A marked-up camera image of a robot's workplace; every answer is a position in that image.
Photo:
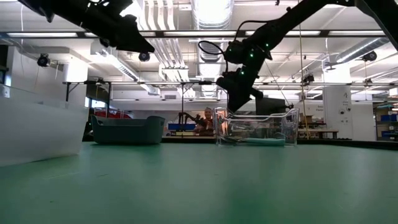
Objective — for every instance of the black monitor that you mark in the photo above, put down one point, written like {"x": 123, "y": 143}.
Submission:
{"x": 270, "y": 107}

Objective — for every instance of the black wall screen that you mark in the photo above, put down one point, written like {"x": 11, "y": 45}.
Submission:
{"x": 98, "y": 91}

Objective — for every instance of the person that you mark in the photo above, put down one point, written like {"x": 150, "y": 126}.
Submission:
{"x": 207, "y": 123}

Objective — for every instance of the silver ventilation duct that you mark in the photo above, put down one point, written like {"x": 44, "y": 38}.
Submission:
{"x": 211, "y": 12}

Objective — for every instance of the wooden background table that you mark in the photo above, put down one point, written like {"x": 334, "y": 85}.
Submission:
{"x": 318, "y": 132}

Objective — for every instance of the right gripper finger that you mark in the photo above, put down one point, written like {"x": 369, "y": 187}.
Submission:
{"x": 233, "y": 101}
{"x": 242, "y": 99}

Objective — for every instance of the black background robot arm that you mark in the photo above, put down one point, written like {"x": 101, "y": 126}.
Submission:
{"x": 189, "y": 118}

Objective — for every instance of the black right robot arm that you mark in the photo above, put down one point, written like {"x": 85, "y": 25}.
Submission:
{"x": 295, "y": 18}

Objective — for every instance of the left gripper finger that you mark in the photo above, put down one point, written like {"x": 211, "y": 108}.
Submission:
{"x": 133, "y": 37}

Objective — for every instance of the black overhead frame beam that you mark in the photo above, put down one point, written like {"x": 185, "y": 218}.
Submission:
{"x": 186, "y": 33}

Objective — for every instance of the gray-blue plastic bin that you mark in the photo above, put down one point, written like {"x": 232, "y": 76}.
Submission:
{"x": 124, "y": 130}

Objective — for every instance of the green table mat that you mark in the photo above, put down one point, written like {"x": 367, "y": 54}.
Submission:
{"x": 93, "y": 193}

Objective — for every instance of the frosted white plastic bin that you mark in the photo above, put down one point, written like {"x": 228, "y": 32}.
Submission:
{"x": 37, "y": 133}

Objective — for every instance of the blue crate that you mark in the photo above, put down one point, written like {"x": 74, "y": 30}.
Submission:
{"x": 177, "y": 126}

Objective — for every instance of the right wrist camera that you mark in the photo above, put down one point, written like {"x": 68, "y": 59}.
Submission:
{"x": 227, "y": 83}

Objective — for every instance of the clear plastic bin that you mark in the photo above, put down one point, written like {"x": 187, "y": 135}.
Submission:
{"x": 224, "y": 124}

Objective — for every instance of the black background rack frame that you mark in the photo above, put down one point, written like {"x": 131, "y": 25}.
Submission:
{"x": 155, "y": 83}

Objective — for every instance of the black ceiling camera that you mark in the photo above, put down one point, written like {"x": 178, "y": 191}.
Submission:
{"x": 43, "y": 60}
{"x": 144, "y": 57}
{"x": 308, "y": 78}
{"x": 370, "y": 56}

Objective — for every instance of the shelf with blue bins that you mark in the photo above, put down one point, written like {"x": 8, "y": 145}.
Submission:
{"x": 387, "y": 121}

